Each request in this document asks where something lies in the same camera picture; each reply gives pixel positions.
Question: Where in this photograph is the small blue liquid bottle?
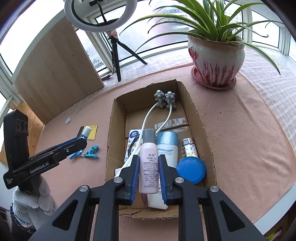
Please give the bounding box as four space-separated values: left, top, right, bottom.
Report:
78 126 92 139

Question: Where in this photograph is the white blue cream tube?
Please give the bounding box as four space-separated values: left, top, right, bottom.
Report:
146 131 179 210

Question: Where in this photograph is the yellow black card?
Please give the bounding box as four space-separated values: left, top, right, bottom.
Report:
77 126 97 141

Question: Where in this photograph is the brown cardboard box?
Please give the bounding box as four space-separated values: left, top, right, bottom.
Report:
105 79 217 220

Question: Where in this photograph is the white red flower pot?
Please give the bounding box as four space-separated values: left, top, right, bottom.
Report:
188 36 245 81

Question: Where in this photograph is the blue hair clip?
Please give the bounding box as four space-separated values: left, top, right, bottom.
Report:
68 145 99 160

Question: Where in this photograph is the left white gloved hand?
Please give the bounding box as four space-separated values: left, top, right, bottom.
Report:
12 177 57 230

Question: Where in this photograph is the white neck massager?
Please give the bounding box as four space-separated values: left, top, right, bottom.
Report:
115 89 176 177

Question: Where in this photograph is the patterned lighter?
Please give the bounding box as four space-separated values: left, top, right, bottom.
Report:
182 138 199 158

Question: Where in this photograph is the white ring light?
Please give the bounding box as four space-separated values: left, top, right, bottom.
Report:
64 1 137 33

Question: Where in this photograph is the pink tube grey cap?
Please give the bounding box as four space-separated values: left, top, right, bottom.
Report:
139 128 159 194

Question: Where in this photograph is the pink pot saucer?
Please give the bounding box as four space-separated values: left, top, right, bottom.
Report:
191 66 237 90

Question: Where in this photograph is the dark blue hair tie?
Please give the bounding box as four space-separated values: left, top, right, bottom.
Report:
128 135 141 156

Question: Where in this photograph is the wooden headboard panel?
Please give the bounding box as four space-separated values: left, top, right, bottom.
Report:
12 11 104 124

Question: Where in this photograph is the black tripod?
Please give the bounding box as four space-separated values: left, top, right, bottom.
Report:
99 31 148 82

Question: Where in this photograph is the green spider plant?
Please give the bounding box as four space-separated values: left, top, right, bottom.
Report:
126 1 281 72

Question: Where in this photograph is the blue round case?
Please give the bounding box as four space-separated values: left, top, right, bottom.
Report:
177 157 206 184

